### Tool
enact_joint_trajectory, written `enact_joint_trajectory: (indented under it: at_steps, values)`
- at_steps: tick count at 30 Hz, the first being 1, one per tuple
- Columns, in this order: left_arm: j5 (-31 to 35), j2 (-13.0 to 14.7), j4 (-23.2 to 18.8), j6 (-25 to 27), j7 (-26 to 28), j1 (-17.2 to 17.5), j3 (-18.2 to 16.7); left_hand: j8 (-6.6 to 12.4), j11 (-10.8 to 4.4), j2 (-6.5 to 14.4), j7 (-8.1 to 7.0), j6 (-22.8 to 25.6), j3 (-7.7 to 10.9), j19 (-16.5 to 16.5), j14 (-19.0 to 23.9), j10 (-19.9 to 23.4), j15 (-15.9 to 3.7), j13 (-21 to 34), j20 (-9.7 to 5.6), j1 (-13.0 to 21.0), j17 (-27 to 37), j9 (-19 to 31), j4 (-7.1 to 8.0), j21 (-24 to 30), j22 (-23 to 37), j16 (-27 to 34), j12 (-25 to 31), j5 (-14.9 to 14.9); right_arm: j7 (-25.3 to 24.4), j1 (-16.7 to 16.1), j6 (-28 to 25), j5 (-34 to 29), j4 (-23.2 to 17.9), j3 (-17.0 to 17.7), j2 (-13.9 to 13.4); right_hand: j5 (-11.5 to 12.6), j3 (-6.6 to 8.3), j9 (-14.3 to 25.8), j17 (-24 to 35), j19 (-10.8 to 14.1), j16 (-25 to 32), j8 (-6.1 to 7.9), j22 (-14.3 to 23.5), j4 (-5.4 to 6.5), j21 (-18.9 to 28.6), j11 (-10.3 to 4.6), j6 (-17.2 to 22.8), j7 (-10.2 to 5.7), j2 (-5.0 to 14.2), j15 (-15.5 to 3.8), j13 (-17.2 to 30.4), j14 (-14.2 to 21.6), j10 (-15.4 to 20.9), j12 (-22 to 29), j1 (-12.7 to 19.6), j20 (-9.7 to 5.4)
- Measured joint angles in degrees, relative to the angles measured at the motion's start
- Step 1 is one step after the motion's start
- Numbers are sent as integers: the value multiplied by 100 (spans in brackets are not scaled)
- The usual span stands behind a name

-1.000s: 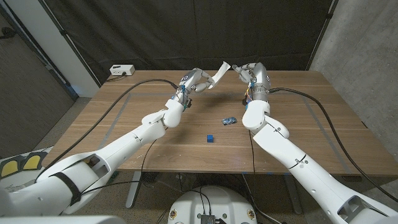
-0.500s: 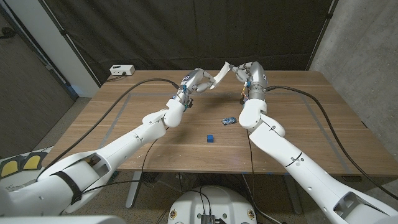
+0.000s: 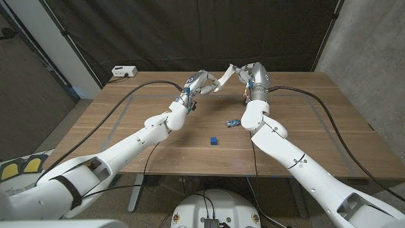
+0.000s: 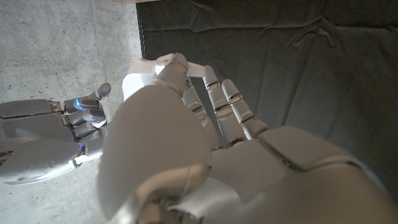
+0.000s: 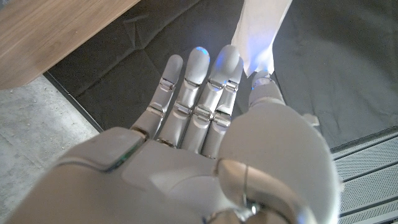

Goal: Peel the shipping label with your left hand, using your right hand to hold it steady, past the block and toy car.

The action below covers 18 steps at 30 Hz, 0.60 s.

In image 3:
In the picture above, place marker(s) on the yellow black foot pedal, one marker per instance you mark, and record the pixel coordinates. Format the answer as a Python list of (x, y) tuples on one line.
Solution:
[(9, 171), (33, 164)]

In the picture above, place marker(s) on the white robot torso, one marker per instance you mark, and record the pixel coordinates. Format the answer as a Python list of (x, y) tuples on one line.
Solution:
[(221, 206)]

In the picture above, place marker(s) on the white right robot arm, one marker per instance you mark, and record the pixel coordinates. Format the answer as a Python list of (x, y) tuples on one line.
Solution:
[(284, 149)]

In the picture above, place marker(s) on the black backdrop curtain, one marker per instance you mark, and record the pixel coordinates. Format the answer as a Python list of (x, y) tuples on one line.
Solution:
[(158, 31)]

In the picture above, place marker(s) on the white cloth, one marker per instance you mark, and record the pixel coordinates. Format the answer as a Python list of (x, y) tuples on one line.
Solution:
[(225, 79)]

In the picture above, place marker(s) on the dark grey table leg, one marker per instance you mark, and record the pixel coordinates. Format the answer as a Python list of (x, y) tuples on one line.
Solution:
[(299, 202)]

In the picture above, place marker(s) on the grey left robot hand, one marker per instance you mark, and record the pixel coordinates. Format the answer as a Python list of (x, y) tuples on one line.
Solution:
[(197, 82)]

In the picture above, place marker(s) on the blue toy car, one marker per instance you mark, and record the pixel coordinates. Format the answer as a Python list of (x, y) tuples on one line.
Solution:
[(232, 123)]

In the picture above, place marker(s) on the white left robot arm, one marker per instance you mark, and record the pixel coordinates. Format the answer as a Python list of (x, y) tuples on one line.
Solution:
[(126, 149)]

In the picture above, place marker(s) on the dark brown door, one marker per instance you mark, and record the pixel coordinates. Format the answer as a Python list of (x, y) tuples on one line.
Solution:
[(28, 95)]

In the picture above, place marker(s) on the small blue block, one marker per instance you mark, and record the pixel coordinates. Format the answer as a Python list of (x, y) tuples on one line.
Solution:
[(214, 141)]

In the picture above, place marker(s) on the light grey table leg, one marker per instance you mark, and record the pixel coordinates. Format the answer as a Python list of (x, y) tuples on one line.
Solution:
[(136, 193)]

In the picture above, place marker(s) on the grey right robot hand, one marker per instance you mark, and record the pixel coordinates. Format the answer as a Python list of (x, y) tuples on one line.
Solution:
[(257, 76)]

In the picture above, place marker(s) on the black electronics module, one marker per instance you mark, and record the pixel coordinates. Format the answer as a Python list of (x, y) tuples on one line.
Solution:
[(215, 223)]

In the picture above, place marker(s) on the white power outlet box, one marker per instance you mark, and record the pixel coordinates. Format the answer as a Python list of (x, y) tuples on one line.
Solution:
[(124, 71)]

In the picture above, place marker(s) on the black backdrop stand pole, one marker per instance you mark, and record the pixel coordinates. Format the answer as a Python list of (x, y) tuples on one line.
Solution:
[(328, 31), (64, 32)]

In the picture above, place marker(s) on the white floor sheet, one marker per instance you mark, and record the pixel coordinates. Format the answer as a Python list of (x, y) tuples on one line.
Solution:
[(12, 188)]

